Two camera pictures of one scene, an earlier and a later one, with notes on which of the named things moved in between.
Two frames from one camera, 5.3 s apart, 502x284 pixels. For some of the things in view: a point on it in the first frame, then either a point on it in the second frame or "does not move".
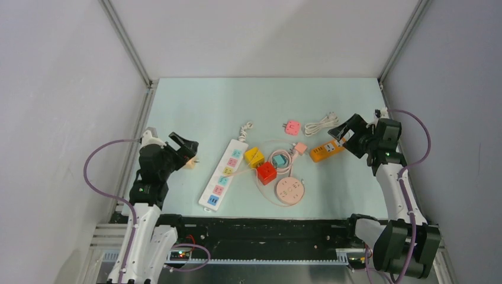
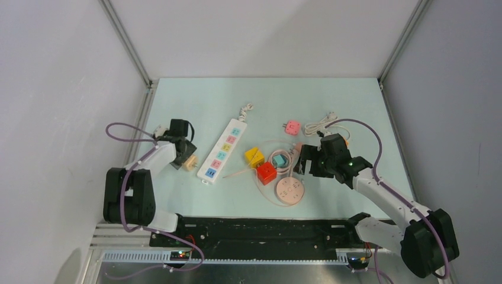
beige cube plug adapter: x=190 y=164 does not move
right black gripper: x=358 y=125 to x=310 y=152
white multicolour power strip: x=216 y=187 to x=222 y=148
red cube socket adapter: x=266 y=173 does not move
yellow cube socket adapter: x=254 y=157 does not move
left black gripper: x=182 y=157 does not move
